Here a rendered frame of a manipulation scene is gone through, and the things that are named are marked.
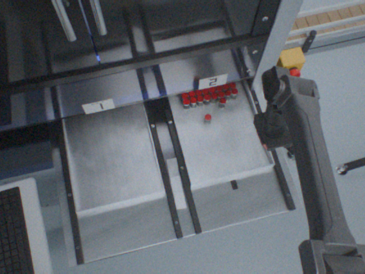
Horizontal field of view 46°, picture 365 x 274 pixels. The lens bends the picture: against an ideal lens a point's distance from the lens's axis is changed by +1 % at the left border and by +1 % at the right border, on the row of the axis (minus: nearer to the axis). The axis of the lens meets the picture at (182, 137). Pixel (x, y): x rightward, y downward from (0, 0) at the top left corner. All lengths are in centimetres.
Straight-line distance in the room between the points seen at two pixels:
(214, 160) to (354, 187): 119
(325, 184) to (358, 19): 86
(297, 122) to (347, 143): 159
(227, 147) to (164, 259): 94
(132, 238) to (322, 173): 65
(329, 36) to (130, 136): 73
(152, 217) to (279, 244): 105
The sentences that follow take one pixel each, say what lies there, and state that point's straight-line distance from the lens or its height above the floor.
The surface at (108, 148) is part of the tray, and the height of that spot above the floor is 88.
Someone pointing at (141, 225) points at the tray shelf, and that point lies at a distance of 127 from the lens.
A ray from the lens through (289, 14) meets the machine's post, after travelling 110.
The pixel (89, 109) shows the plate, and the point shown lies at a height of 102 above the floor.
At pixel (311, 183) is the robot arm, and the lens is 81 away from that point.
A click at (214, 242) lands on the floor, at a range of 216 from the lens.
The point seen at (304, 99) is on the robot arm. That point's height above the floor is 136.
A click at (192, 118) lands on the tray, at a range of 136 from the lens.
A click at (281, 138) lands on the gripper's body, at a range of 105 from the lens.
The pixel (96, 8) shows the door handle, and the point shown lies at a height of 151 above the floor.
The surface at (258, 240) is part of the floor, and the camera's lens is 219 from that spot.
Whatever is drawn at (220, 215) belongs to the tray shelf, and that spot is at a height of 88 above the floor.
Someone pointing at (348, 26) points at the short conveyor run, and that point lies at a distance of 158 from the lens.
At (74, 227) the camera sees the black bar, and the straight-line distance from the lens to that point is 128.
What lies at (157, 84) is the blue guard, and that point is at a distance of 120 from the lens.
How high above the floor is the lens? 213
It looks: 69 degrees down
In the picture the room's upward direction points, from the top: 2 degrees clockwise
